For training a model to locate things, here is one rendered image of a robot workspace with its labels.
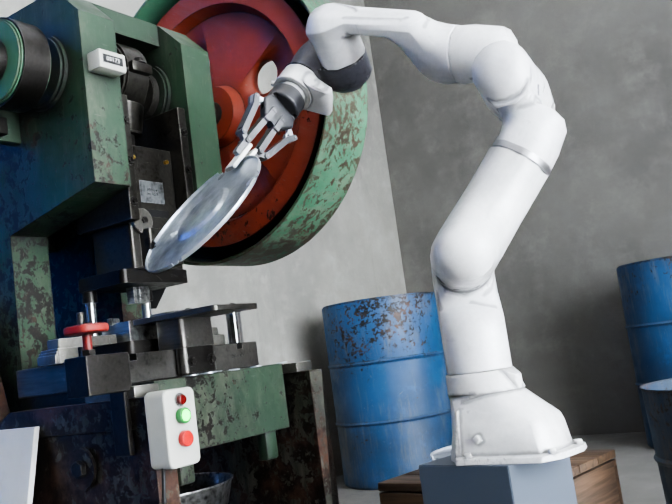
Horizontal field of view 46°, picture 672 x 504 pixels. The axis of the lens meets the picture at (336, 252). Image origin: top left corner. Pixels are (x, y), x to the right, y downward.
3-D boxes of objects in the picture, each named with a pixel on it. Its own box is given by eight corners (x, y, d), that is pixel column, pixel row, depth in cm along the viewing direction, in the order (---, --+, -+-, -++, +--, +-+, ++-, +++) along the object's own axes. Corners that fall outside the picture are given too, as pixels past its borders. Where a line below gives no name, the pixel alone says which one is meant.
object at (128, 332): (181, 337, 185) (178, 317, 186) (130, 341, 173) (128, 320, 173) (154, 341, 190) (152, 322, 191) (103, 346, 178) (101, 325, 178)
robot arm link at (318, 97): (275, 72, 171) (263, 87, 168) (312, 50, 161) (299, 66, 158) (313, 115, 175) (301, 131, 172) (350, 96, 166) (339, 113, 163)
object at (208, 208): (237, 225, 129) (233, 222, 129) (127, 297, 144) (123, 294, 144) (276, 135, 152) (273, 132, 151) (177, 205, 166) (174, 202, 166)
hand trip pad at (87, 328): (116, 363, 142) (112, 321, 143) (88, 367, 137) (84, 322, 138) (90, 367, 146) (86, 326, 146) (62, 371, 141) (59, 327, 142)
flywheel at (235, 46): (146, 196, 259) (309, 291, 221) (95, 190, 243) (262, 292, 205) (216, -24, 244) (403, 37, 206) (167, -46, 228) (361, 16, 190)
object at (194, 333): (266, 363, 170) (259, 300, 171) (221, 369, 158) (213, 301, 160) (183, 374, 184) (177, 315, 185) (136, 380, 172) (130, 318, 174)
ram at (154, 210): (197, 265, 183) (183, 140, 186) (147, 264, 170) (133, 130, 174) (146, 277, 192) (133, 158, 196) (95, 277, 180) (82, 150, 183)
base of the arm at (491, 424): (604, 443, 129) (589, 357, 131) (543, 466, 116) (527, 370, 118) (490, 445, 145) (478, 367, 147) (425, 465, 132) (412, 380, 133)
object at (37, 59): (78, 120, 167) (69, 19, 169) (30, 111, 157) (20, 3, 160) (15, 147, 179) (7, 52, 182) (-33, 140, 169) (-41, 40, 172)
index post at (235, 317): (245, 342, 189) (240, 301, 190) (236, 342, 187) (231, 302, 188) (236, 343, 191) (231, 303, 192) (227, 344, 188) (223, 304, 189)
